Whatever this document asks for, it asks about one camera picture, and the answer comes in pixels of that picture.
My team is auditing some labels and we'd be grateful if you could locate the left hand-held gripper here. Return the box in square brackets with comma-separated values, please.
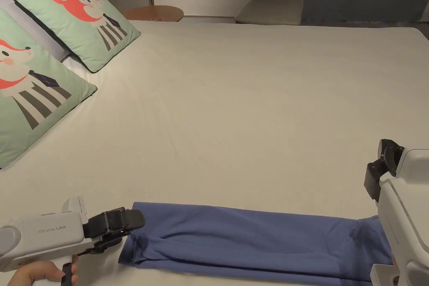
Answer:
[0, 195, 147, 286]

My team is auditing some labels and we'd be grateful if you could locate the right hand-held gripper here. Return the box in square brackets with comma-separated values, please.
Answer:
[364, 138, 429, 286]

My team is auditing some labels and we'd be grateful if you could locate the blue garment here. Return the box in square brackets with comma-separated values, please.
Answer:
[117, 201, 395, 286]

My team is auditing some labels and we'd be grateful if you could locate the person's right hand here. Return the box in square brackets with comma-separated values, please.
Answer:
[390, 252, 401, 286]

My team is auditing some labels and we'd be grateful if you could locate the person's left hand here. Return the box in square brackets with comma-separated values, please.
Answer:
[7, 254, 80, 286]

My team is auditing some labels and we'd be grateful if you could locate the bed with beige sheet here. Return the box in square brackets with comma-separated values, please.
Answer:
[0, 18, 429, 286]

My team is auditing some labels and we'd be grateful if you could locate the green fox print cushion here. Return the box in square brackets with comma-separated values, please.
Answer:
[6, 0, 142, 74]
[0, 8, 98, 170]

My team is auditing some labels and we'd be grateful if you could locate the white pillow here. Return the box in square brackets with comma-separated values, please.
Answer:
[0, 0, 88, 80]

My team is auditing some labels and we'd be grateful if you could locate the round wooden side table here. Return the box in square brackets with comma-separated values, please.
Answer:
[123, 5, 185, 23]

